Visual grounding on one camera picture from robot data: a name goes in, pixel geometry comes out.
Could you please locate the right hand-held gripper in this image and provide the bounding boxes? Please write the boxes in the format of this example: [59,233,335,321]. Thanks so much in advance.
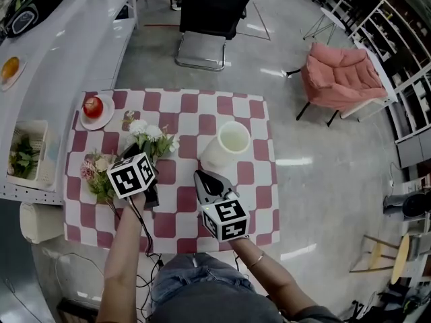
[193,170,250,244]

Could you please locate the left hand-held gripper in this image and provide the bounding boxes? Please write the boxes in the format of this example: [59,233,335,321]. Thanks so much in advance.
[106,143,160,210]

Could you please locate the white flower bouquet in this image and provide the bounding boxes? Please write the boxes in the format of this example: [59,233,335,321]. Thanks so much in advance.
[121,111,181,164]

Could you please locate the pink flower bouquet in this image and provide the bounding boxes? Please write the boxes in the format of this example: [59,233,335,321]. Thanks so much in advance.
[79,149,122,220]

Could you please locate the white vase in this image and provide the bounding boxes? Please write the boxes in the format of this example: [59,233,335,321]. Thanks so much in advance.
[200,120,252,171]

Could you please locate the person's left forearm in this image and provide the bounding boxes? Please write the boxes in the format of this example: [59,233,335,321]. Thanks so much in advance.
[96,195,149,323]

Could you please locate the person's right forearm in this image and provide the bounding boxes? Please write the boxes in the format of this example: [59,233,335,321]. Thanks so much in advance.
[228,237,319,318]

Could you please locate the white plate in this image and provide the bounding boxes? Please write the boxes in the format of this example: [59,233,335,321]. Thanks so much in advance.
[0,57,28,92]
[79,94,115,131]

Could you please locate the red apple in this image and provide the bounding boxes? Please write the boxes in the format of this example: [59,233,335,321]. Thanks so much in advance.
[83,96,104,119]

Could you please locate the red white checkered tablecloth table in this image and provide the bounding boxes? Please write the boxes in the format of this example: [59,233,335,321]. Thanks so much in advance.
[63,87,281,255]

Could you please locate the person's blue jeans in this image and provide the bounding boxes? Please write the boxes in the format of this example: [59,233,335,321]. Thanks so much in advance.
[150,252,257,302]

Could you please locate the white perforated basket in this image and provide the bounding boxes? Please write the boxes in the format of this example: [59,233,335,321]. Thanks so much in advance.
[5,119,60,192]

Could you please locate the green artificial leaves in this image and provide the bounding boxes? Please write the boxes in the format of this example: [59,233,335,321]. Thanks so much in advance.
[8,136,43,180]

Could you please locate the person's grey shirt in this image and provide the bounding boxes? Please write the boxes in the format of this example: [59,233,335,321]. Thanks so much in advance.
[150,289,341,323]

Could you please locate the cream plastic canister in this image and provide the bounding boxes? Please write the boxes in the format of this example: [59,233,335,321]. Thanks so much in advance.
[19,201,65,245]

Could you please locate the white shelving workbench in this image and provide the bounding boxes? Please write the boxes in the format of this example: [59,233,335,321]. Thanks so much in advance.
[0,0,139,205]

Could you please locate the orange fruit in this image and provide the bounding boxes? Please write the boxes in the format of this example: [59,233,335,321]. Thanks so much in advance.
[1,56,21,80]

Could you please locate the black cantilever chair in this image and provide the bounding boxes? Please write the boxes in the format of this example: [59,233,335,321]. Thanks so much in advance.
[174,0,257,73]

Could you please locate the pink cushioned armchair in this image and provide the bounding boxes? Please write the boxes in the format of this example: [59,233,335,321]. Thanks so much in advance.
[286,42,390,127]

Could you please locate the black bag with green trim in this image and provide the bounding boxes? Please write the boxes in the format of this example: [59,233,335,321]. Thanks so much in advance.
[0,0,68,40]

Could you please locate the yellow round side table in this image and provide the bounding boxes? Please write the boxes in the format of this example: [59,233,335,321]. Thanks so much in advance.
[349,233,411,285]

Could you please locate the black round floor fan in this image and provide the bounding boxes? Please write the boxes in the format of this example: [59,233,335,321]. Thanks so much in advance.
[382,192,431,220]

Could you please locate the white storage rack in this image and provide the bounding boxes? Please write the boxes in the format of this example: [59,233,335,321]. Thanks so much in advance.
[350,0,431,170]

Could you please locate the white rectangular table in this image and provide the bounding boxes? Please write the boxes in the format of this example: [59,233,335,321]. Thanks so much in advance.
[339,38,400,122]

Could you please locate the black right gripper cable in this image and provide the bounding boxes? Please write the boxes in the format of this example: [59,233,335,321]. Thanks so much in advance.
[232,250,248,277]

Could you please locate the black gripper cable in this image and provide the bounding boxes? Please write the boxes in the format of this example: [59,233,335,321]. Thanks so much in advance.
[129,196,166,316]
[232,250,248,277]

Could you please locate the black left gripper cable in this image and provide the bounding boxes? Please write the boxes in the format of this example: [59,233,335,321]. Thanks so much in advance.
[129,196,166,316]

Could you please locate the thin gold bracelet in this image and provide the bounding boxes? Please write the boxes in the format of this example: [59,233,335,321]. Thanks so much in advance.
[248,250,267,269]

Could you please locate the black floor cable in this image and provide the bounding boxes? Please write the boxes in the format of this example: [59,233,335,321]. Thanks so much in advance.
[389,161,405,190]

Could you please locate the white round wire-leg table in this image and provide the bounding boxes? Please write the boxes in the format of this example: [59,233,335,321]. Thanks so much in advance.
[302,7,353,42]

